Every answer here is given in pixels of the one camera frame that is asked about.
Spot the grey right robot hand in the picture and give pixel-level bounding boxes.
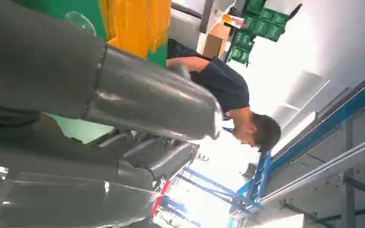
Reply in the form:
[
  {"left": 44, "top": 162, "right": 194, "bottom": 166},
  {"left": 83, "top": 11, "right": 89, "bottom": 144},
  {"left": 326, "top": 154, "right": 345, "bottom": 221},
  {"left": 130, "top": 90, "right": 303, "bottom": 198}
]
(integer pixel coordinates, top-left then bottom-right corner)
[{"left": 0, "top": 0, "right": 223, "bottom": 228}]

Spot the yellow plastic sheet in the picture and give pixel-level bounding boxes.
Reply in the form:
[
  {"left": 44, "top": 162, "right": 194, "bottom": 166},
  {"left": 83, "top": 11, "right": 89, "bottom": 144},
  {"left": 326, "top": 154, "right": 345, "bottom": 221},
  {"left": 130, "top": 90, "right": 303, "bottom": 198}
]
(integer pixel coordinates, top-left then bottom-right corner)
[{"left": 98, "top": 0, "right": 173, "bottom": 60}]

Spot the brown cardboard box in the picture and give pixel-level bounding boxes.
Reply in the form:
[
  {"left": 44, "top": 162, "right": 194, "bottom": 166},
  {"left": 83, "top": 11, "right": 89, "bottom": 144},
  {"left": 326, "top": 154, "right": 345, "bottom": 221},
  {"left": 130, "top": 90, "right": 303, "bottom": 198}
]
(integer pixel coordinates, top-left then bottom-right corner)
[{"left": 202, "top": 23, "right": 231, "bottom": 59}]

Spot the person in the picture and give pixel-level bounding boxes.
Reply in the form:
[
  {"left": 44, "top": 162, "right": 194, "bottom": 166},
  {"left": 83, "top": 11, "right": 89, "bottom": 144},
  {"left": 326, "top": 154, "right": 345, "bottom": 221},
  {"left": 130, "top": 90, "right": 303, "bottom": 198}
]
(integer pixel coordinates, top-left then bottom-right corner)
[{"left": 166, "top": 38, "right": 282, "bottom": 153}]

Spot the stack of green crates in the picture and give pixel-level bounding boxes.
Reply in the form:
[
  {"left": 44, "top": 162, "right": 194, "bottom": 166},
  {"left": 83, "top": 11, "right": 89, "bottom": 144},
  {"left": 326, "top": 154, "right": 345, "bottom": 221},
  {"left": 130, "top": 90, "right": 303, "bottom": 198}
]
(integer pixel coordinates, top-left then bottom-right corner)
[{"left": 229, "top": 0, "right": 291, "bottom": 66}]

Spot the blue metal shelf rack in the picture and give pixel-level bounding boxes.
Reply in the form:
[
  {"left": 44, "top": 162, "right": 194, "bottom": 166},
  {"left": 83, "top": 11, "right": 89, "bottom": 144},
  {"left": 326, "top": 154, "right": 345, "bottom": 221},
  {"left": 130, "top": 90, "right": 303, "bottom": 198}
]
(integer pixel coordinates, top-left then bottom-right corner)
[{"left": 151, "top": 151, "right": 273, "bottom": 228}]

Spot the blue steel beam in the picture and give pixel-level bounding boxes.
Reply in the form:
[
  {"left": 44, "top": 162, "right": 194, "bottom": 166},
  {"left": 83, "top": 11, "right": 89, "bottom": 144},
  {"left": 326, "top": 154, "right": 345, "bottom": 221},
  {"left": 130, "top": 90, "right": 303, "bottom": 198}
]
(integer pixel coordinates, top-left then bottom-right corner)
[{"left": 269, "top": 71, "right": 365, "bottom": 174}]

